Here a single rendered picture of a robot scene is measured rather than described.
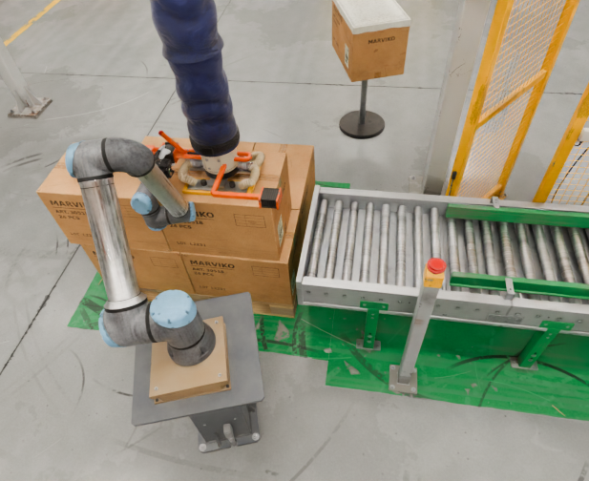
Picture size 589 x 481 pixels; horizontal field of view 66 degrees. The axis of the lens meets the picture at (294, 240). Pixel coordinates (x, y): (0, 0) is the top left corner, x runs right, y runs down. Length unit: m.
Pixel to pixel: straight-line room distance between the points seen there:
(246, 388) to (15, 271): 2.29
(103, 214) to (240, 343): 0.74
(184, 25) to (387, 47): 2.00
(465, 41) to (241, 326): 1.94
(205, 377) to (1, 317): 1.98
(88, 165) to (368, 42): 2.31
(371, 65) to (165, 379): 2.58
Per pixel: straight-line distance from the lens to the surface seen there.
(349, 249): 2.42
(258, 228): 2.21
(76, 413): 2.90
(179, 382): 1.81
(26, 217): 4.08
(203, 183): 2.21
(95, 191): 1.65
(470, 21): 2.81
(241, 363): 1.88
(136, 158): 1.63
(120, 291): 1.70
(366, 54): 3.48
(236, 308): 2.00
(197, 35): 1.79
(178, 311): 1.65
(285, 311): 2.77
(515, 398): 2.78
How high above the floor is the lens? 2.42
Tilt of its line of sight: 49 degrees down
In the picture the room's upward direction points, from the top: 5 degrees counter-clockwise
